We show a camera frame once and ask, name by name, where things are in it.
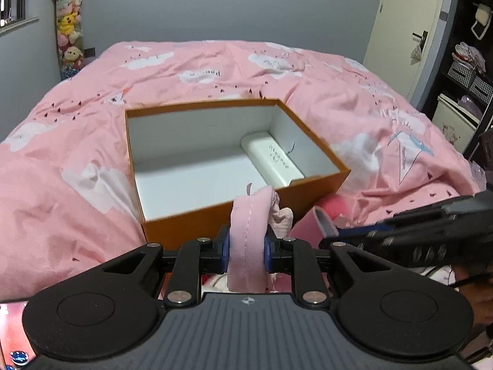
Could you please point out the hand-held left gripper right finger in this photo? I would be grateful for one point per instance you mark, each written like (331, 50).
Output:
(268, 254)

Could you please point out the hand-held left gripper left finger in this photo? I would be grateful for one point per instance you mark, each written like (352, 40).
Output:
(224, 252)

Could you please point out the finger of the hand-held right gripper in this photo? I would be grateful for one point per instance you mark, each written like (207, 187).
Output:
(362, 235)
(420, 214)

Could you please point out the pink cloth pouch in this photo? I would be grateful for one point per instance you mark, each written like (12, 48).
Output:
(246, 239)

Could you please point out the orange cardboard box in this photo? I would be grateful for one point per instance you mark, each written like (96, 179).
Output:
(173, 227)

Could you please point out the white case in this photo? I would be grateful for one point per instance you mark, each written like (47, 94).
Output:
(269, 158)

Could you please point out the person's right hand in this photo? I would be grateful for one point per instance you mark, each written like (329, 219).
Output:
(477, 300)

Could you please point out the white storage bin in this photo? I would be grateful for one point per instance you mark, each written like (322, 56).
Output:
(450, 127)

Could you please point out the checked storage basket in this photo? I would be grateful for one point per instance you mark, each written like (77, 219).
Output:
(462, 73)
(481, 88)

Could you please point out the grey hanging pouch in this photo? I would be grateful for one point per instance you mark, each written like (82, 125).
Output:
(416, 53)

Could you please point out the folded clothes pile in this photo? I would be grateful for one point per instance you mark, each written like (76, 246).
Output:
(470, 56)

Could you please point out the cream door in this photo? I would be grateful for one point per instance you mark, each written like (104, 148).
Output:
(400, 27)

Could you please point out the dark shelf unit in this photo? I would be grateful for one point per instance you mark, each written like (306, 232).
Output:
(456, 27)

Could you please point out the pink cloud print blanket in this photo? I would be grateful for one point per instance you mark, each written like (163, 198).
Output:
(77, 123)

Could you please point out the white handbag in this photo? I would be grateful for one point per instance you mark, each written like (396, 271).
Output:
(481, 17)

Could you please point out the smartphone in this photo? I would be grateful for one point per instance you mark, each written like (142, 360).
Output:
(11, 327)

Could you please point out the clear tube of plush toys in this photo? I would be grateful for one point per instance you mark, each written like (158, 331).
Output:
(69, 19)

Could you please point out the dark wall socket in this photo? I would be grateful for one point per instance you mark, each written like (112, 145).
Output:
(89, 52)

